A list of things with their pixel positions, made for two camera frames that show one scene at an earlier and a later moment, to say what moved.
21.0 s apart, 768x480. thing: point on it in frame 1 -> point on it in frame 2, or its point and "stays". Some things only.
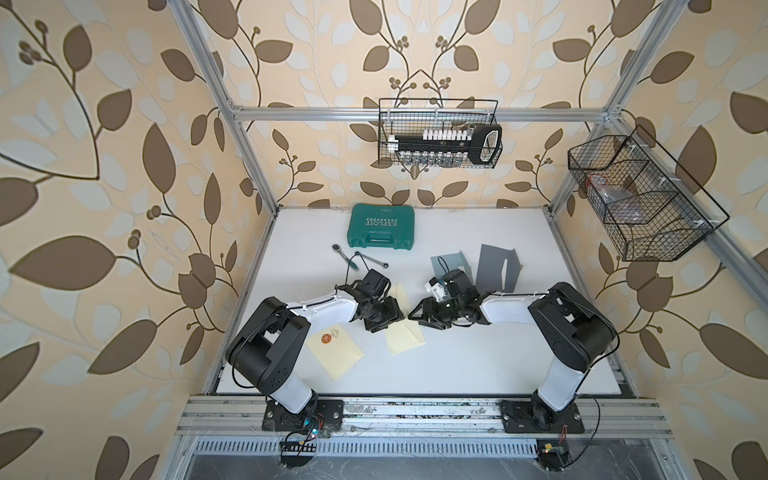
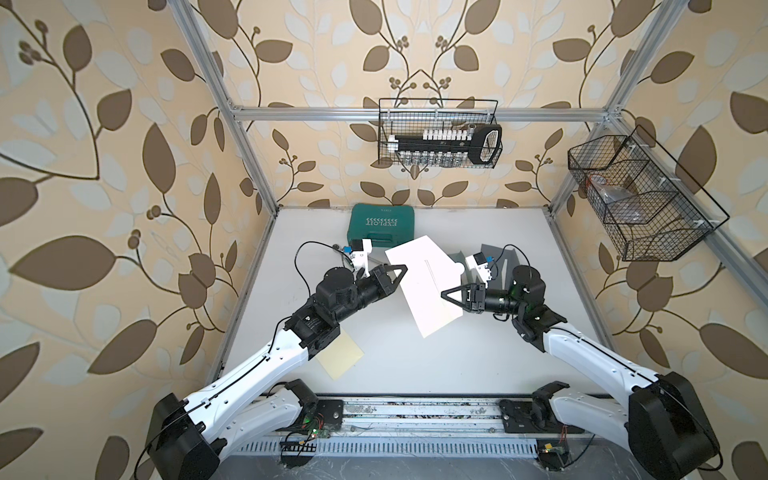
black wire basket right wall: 653,205 stays
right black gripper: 428,310 -> 476,304
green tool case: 382,226 stays
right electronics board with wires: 552,454 stays
